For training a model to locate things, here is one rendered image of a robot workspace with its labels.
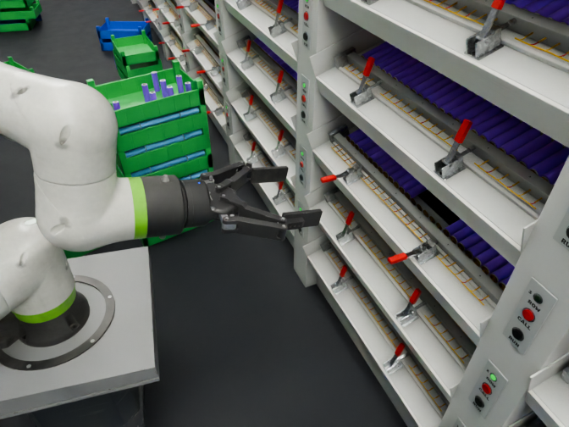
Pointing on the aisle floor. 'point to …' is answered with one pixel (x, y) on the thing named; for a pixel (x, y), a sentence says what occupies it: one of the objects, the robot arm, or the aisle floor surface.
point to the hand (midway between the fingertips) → (296, 194)
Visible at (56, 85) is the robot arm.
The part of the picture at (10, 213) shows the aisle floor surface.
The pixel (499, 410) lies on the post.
